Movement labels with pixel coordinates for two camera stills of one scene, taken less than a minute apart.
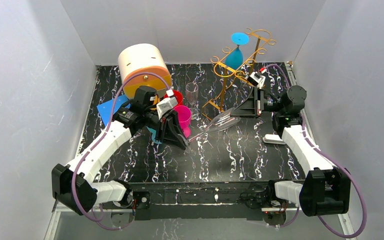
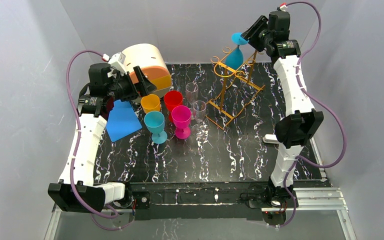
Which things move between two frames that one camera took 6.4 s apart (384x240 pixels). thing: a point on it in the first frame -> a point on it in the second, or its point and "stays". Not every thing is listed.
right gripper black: (261, 102) -> (258, 30)
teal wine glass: (234, 59) stays
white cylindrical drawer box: (143, 65) stays
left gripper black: (160, 129) -> (137, 84)
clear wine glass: (226, 119) -> (199, 130)
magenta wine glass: (184, 116) stays
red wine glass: (178, 96) stays
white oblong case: (273, 138) stays
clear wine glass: (192, 91) stays
